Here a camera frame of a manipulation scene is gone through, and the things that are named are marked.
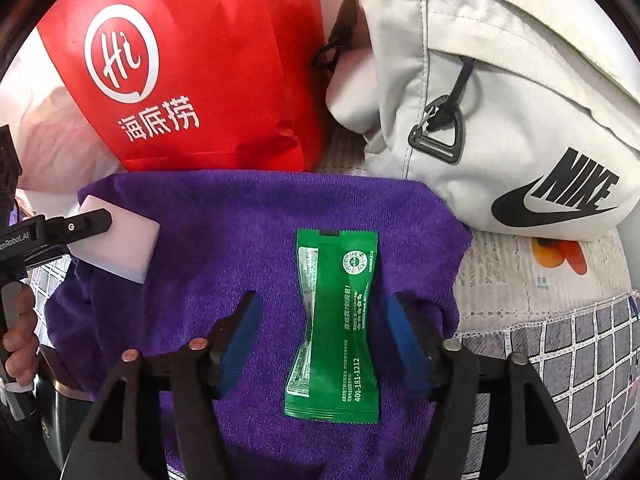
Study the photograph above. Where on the white plastic shopping bag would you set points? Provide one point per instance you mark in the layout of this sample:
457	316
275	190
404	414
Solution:
50	125

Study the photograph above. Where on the purple towel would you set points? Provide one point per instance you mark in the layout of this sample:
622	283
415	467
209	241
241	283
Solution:
200	260

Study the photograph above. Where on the green sachet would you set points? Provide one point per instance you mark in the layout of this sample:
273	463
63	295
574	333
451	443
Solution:
330	310

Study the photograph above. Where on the grey plaid blanket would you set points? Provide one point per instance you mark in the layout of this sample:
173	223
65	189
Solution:
575	360

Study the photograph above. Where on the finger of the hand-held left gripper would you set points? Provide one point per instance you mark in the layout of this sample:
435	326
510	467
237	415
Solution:
80	225

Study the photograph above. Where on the red paper shopping bag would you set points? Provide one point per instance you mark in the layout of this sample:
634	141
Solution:
225	60

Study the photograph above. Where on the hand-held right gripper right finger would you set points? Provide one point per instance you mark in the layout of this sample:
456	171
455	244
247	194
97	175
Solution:
407	345

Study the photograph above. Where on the light printed bed sheet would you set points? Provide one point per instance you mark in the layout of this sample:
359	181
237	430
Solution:
500	280

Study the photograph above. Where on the person's left hand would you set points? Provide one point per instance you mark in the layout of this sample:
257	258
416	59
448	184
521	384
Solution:
22	340

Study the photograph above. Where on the white foam block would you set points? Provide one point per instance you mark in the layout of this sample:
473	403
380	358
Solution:
125	252

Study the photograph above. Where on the light grey waist bag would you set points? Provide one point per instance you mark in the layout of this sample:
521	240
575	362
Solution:
500	110

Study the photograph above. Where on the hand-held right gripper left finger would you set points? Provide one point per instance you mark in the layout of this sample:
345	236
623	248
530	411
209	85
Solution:
240	345

